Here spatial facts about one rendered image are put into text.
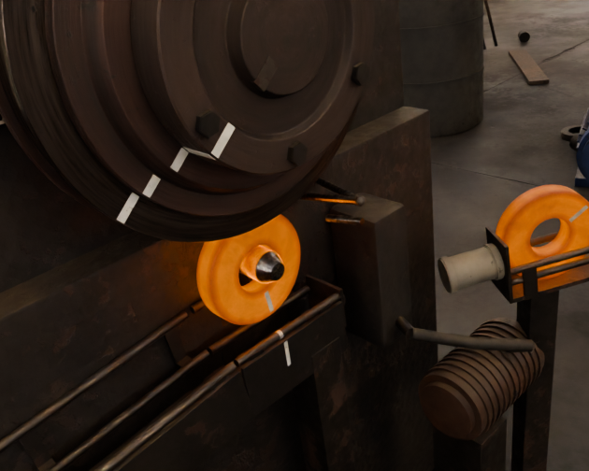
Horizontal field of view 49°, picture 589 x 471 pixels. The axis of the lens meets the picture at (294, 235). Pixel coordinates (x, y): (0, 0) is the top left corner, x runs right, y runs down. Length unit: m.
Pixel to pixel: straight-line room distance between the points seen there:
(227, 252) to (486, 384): 0.50
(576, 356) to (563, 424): 0.28
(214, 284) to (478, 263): 0.44
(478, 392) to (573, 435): 0.72
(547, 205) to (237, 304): 0.51
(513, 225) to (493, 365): 0.23
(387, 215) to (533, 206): 0.23
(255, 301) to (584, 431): 1.11
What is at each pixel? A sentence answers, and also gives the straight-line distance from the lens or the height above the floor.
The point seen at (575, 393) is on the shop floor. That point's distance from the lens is 1.87.
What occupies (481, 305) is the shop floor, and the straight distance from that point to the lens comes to 2.17.
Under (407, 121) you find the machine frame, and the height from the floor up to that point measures 0.87.
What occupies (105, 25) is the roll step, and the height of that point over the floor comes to 1.16.
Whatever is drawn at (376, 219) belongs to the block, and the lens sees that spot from 0.96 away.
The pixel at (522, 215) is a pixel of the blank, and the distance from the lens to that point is 1.05.
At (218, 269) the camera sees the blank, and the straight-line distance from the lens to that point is 0.80.
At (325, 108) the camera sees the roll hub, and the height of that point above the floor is 1.02.
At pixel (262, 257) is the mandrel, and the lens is 0.81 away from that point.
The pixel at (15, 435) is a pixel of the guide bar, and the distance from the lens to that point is 0.83.
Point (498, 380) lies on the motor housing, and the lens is 1.10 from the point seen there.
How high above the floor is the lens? 1.23
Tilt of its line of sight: 27 degrees down
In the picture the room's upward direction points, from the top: 8 degrees counter-clockwise
